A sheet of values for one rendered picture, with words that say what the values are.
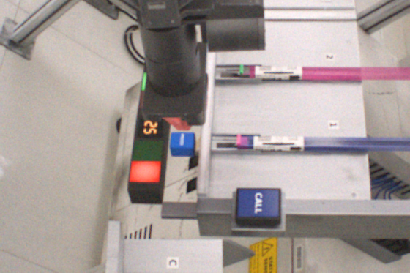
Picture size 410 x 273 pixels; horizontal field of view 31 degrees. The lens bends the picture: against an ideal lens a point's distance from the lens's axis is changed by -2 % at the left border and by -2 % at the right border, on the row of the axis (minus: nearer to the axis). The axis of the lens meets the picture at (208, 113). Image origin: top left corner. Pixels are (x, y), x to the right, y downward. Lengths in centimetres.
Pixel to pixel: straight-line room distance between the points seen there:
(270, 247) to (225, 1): 60
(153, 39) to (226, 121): 24
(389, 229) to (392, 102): 74
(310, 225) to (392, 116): 74
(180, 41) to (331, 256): 58
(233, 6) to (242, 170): 25
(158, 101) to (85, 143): 98
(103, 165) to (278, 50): 86
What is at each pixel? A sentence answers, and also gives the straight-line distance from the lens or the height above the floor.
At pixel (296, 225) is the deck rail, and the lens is 89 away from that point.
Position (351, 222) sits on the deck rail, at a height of 84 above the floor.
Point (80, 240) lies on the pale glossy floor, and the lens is 168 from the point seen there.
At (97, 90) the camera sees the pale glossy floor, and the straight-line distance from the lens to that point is 188.
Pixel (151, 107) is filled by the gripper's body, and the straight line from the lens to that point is 80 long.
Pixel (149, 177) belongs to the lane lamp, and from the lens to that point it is 92.
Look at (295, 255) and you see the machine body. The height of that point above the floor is 60.
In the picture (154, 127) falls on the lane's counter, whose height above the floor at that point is 66.
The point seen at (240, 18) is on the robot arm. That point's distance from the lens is 73.
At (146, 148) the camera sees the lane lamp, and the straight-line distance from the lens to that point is 94.
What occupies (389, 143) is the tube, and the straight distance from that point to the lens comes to 92.
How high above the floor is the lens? 129
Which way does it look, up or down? 37 degrees down
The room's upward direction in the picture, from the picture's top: 61 degrees clockwise
